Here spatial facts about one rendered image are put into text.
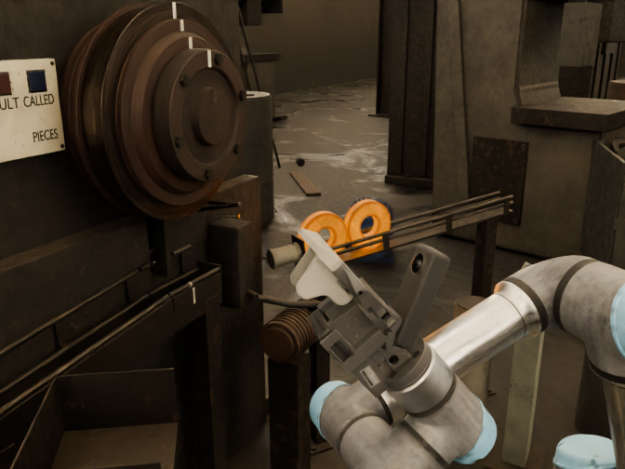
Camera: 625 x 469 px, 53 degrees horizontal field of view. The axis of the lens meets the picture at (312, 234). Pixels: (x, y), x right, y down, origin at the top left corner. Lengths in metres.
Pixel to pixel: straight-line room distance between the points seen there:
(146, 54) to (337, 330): 0.81
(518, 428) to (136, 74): 1.49
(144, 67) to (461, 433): 0.90
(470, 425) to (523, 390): 1.24
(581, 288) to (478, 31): 3.09
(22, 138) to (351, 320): 0.83
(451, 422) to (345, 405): 0.16
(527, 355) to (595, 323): 1.05
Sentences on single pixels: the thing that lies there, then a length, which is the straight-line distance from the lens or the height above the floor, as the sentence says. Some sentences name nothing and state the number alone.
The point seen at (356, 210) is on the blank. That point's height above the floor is 0.78.
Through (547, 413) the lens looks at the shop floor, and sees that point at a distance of 2.47.
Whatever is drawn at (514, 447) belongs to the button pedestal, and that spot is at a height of 0.07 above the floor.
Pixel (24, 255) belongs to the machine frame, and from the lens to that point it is 1.37.
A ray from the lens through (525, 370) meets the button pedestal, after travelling 2.00.
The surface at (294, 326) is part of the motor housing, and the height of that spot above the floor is 0.52.
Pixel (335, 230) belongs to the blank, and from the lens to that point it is 1.88.
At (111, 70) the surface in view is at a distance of 1.30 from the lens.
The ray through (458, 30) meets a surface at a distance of 3.98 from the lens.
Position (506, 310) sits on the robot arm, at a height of 0.90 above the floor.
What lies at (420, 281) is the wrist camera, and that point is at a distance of 0.72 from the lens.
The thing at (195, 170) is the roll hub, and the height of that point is 1.01.
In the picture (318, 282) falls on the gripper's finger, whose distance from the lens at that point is 0.68.
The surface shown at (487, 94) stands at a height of 0.94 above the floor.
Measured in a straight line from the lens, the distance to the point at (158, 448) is 1.19.
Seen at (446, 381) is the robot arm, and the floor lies 0.90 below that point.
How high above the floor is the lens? 1.29
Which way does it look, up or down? 18 degrees down
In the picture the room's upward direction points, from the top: straight up
